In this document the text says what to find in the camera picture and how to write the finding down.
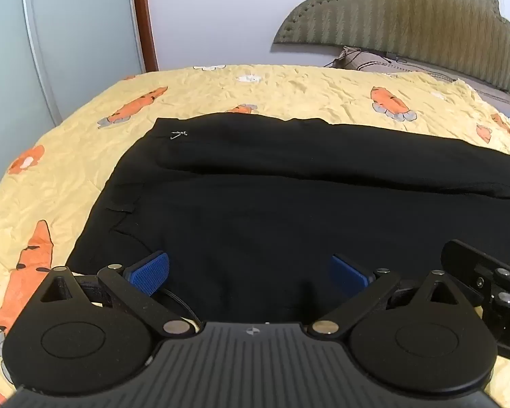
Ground olive padded headboard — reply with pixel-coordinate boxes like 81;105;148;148
273;0;510;99

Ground frosted glass sliding door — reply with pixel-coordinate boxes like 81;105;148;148
0;0;147;198

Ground yellow carrot print bedsheet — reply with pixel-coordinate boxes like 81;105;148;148
0;64;510;408

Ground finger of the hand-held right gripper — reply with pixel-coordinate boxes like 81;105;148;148
441;239;510;312

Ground black pants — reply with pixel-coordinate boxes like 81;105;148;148
66;113;510;333

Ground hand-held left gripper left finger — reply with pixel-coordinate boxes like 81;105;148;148
39;252;197;340

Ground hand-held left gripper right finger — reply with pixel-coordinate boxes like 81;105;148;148
308;255;472;339

